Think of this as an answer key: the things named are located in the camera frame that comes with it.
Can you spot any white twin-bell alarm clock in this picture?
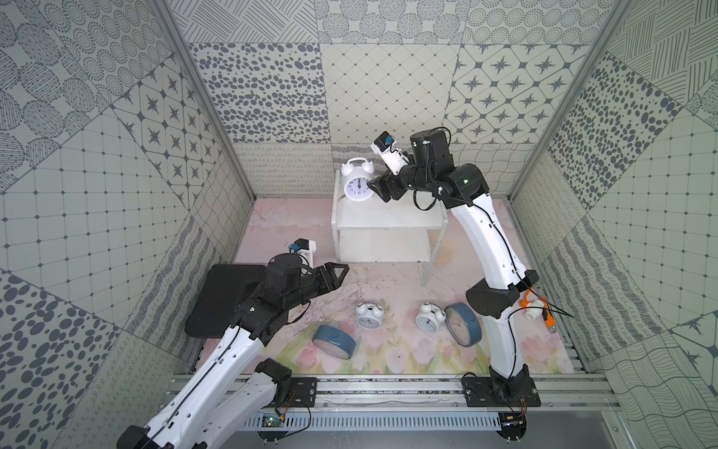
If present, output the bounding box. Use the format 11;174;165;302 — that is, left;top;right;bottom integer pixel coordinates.
415;302;446;334
340;157;375;202
355;302;384;330

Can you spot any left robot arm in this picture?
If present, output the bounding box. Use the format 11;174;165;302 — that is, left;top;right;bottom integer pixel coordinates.
117;253;350;448

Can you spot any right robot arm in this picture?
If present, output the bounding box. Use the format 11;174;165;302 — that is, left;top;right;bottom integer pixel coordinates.
368;127;539;401

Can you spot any white two-tier shelf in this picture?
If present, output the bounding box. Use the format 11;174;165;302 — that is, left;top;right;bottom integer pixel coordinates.
331;172;448;284

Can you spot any blue round alarm clock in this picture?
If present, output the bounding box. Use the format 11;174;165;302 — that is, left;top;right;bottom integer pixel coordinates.
312;325;356;360
444;302;482;347

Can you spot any black pad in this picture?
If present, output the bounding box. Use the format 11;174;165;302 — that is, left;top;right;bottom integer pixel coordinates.
184;264;266;339

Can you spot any orange white tool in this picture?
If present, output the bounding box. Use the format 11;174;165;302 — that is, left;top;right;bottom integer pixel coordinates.
519;289;572;334

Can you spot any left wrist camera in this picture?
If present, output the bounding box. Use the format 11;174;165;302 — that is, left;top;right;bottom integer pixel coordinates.
289;239;317;268

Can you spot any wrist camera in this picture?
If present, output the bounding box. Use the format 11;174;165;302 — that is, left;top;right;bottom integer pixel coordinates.
289;239;317;268
370;131;409;176

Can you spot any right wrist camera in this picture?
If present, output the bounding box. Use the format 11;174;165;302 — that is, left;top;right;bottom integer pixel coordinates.
370;131;409;176

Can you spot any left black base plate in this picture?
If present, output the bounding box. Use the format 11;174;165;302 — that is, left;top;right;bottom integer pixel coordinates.
269;377;319;410

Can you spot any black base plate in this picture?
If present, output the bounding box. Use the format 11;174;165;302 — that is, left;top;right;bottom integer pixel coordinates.
269;377;319;410
460;375;541;409

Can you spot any aluminium mounting rail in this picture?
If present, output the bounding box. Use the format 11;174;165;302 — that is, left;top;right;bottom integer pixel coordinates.
162;372;618;413

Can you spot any perforated cable duct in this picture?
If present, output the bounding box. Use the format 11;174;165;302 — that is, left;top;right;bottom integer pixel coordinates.
236;412;501;432

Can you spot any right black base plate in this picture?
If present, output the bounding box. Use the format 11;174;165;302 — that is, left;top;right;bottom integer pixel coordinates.
460;375;541;409

